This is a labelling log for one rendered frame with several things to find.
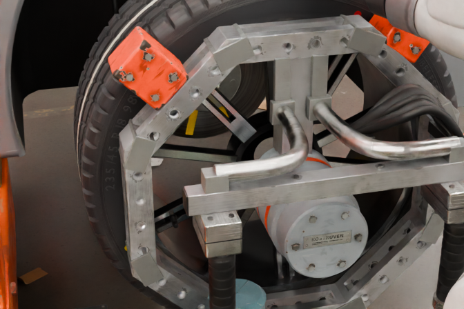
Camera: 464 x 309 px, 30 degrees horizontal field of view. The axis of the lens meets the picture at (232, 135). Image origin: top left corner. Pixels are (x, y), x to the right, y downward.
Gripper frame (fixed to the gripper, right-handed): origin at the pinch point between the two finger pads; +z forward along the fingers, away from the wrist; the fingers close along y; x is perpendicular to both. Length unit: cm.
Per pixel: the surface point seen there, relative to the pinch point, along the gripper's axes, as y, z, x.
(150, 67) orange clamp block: -27.9, 0.0, -12.7
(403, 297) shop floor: 86, 30, -114
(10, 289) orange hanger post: -45, 12, -51
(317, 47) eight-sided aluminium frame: -5.3, -10.4, -10.0
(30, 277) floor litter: 6, 109, -124
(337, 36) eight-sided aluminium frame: -2.7, -11.6, -8.3
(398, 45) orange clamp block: 6.3, -15.9, -9.6
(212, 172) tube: -30.2, -18.5, -20.6
